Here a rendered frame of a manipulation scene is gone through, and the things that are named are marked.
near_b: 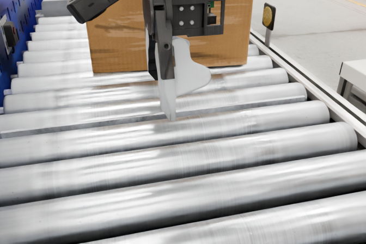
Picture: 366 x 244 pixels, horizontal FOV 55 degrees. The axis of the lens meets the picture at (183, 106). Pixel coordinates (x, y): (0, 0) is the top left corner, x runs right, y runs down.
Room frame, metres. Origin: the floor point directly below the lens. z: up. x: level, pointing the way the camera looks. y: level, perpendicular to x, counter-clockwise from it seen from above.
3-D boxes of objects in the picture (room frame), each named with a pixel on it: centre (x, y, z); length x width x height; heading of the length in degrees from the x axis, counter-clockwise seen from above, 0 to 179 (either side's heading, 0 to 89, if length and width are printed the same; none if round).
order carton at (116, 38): (0.79, 0.05, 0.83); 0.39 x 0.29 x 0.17; 8
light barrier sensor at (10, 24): (0.62, 0.31, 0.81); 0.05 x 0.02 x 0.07; 13
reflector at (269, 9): (0.73, -0.18, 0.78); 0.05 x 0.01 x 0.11; 13
